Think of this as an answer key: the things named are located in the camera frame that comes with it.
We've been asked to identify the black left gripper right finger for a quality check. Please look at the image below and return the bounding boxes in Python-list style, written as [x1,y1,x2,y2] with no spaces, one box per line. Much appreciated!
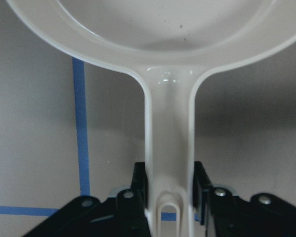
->
[193,161,296,237]

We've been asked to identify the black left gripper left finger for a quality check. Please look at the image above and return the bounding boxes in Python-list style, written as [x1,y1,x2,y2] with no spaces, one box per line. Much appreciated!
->
[25,162,150,237]

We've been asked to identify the beige plastic dustpan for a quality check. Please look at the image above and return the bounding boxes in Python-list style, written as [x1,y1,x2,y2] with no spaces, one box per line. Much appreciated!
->
[8,0,296,237]

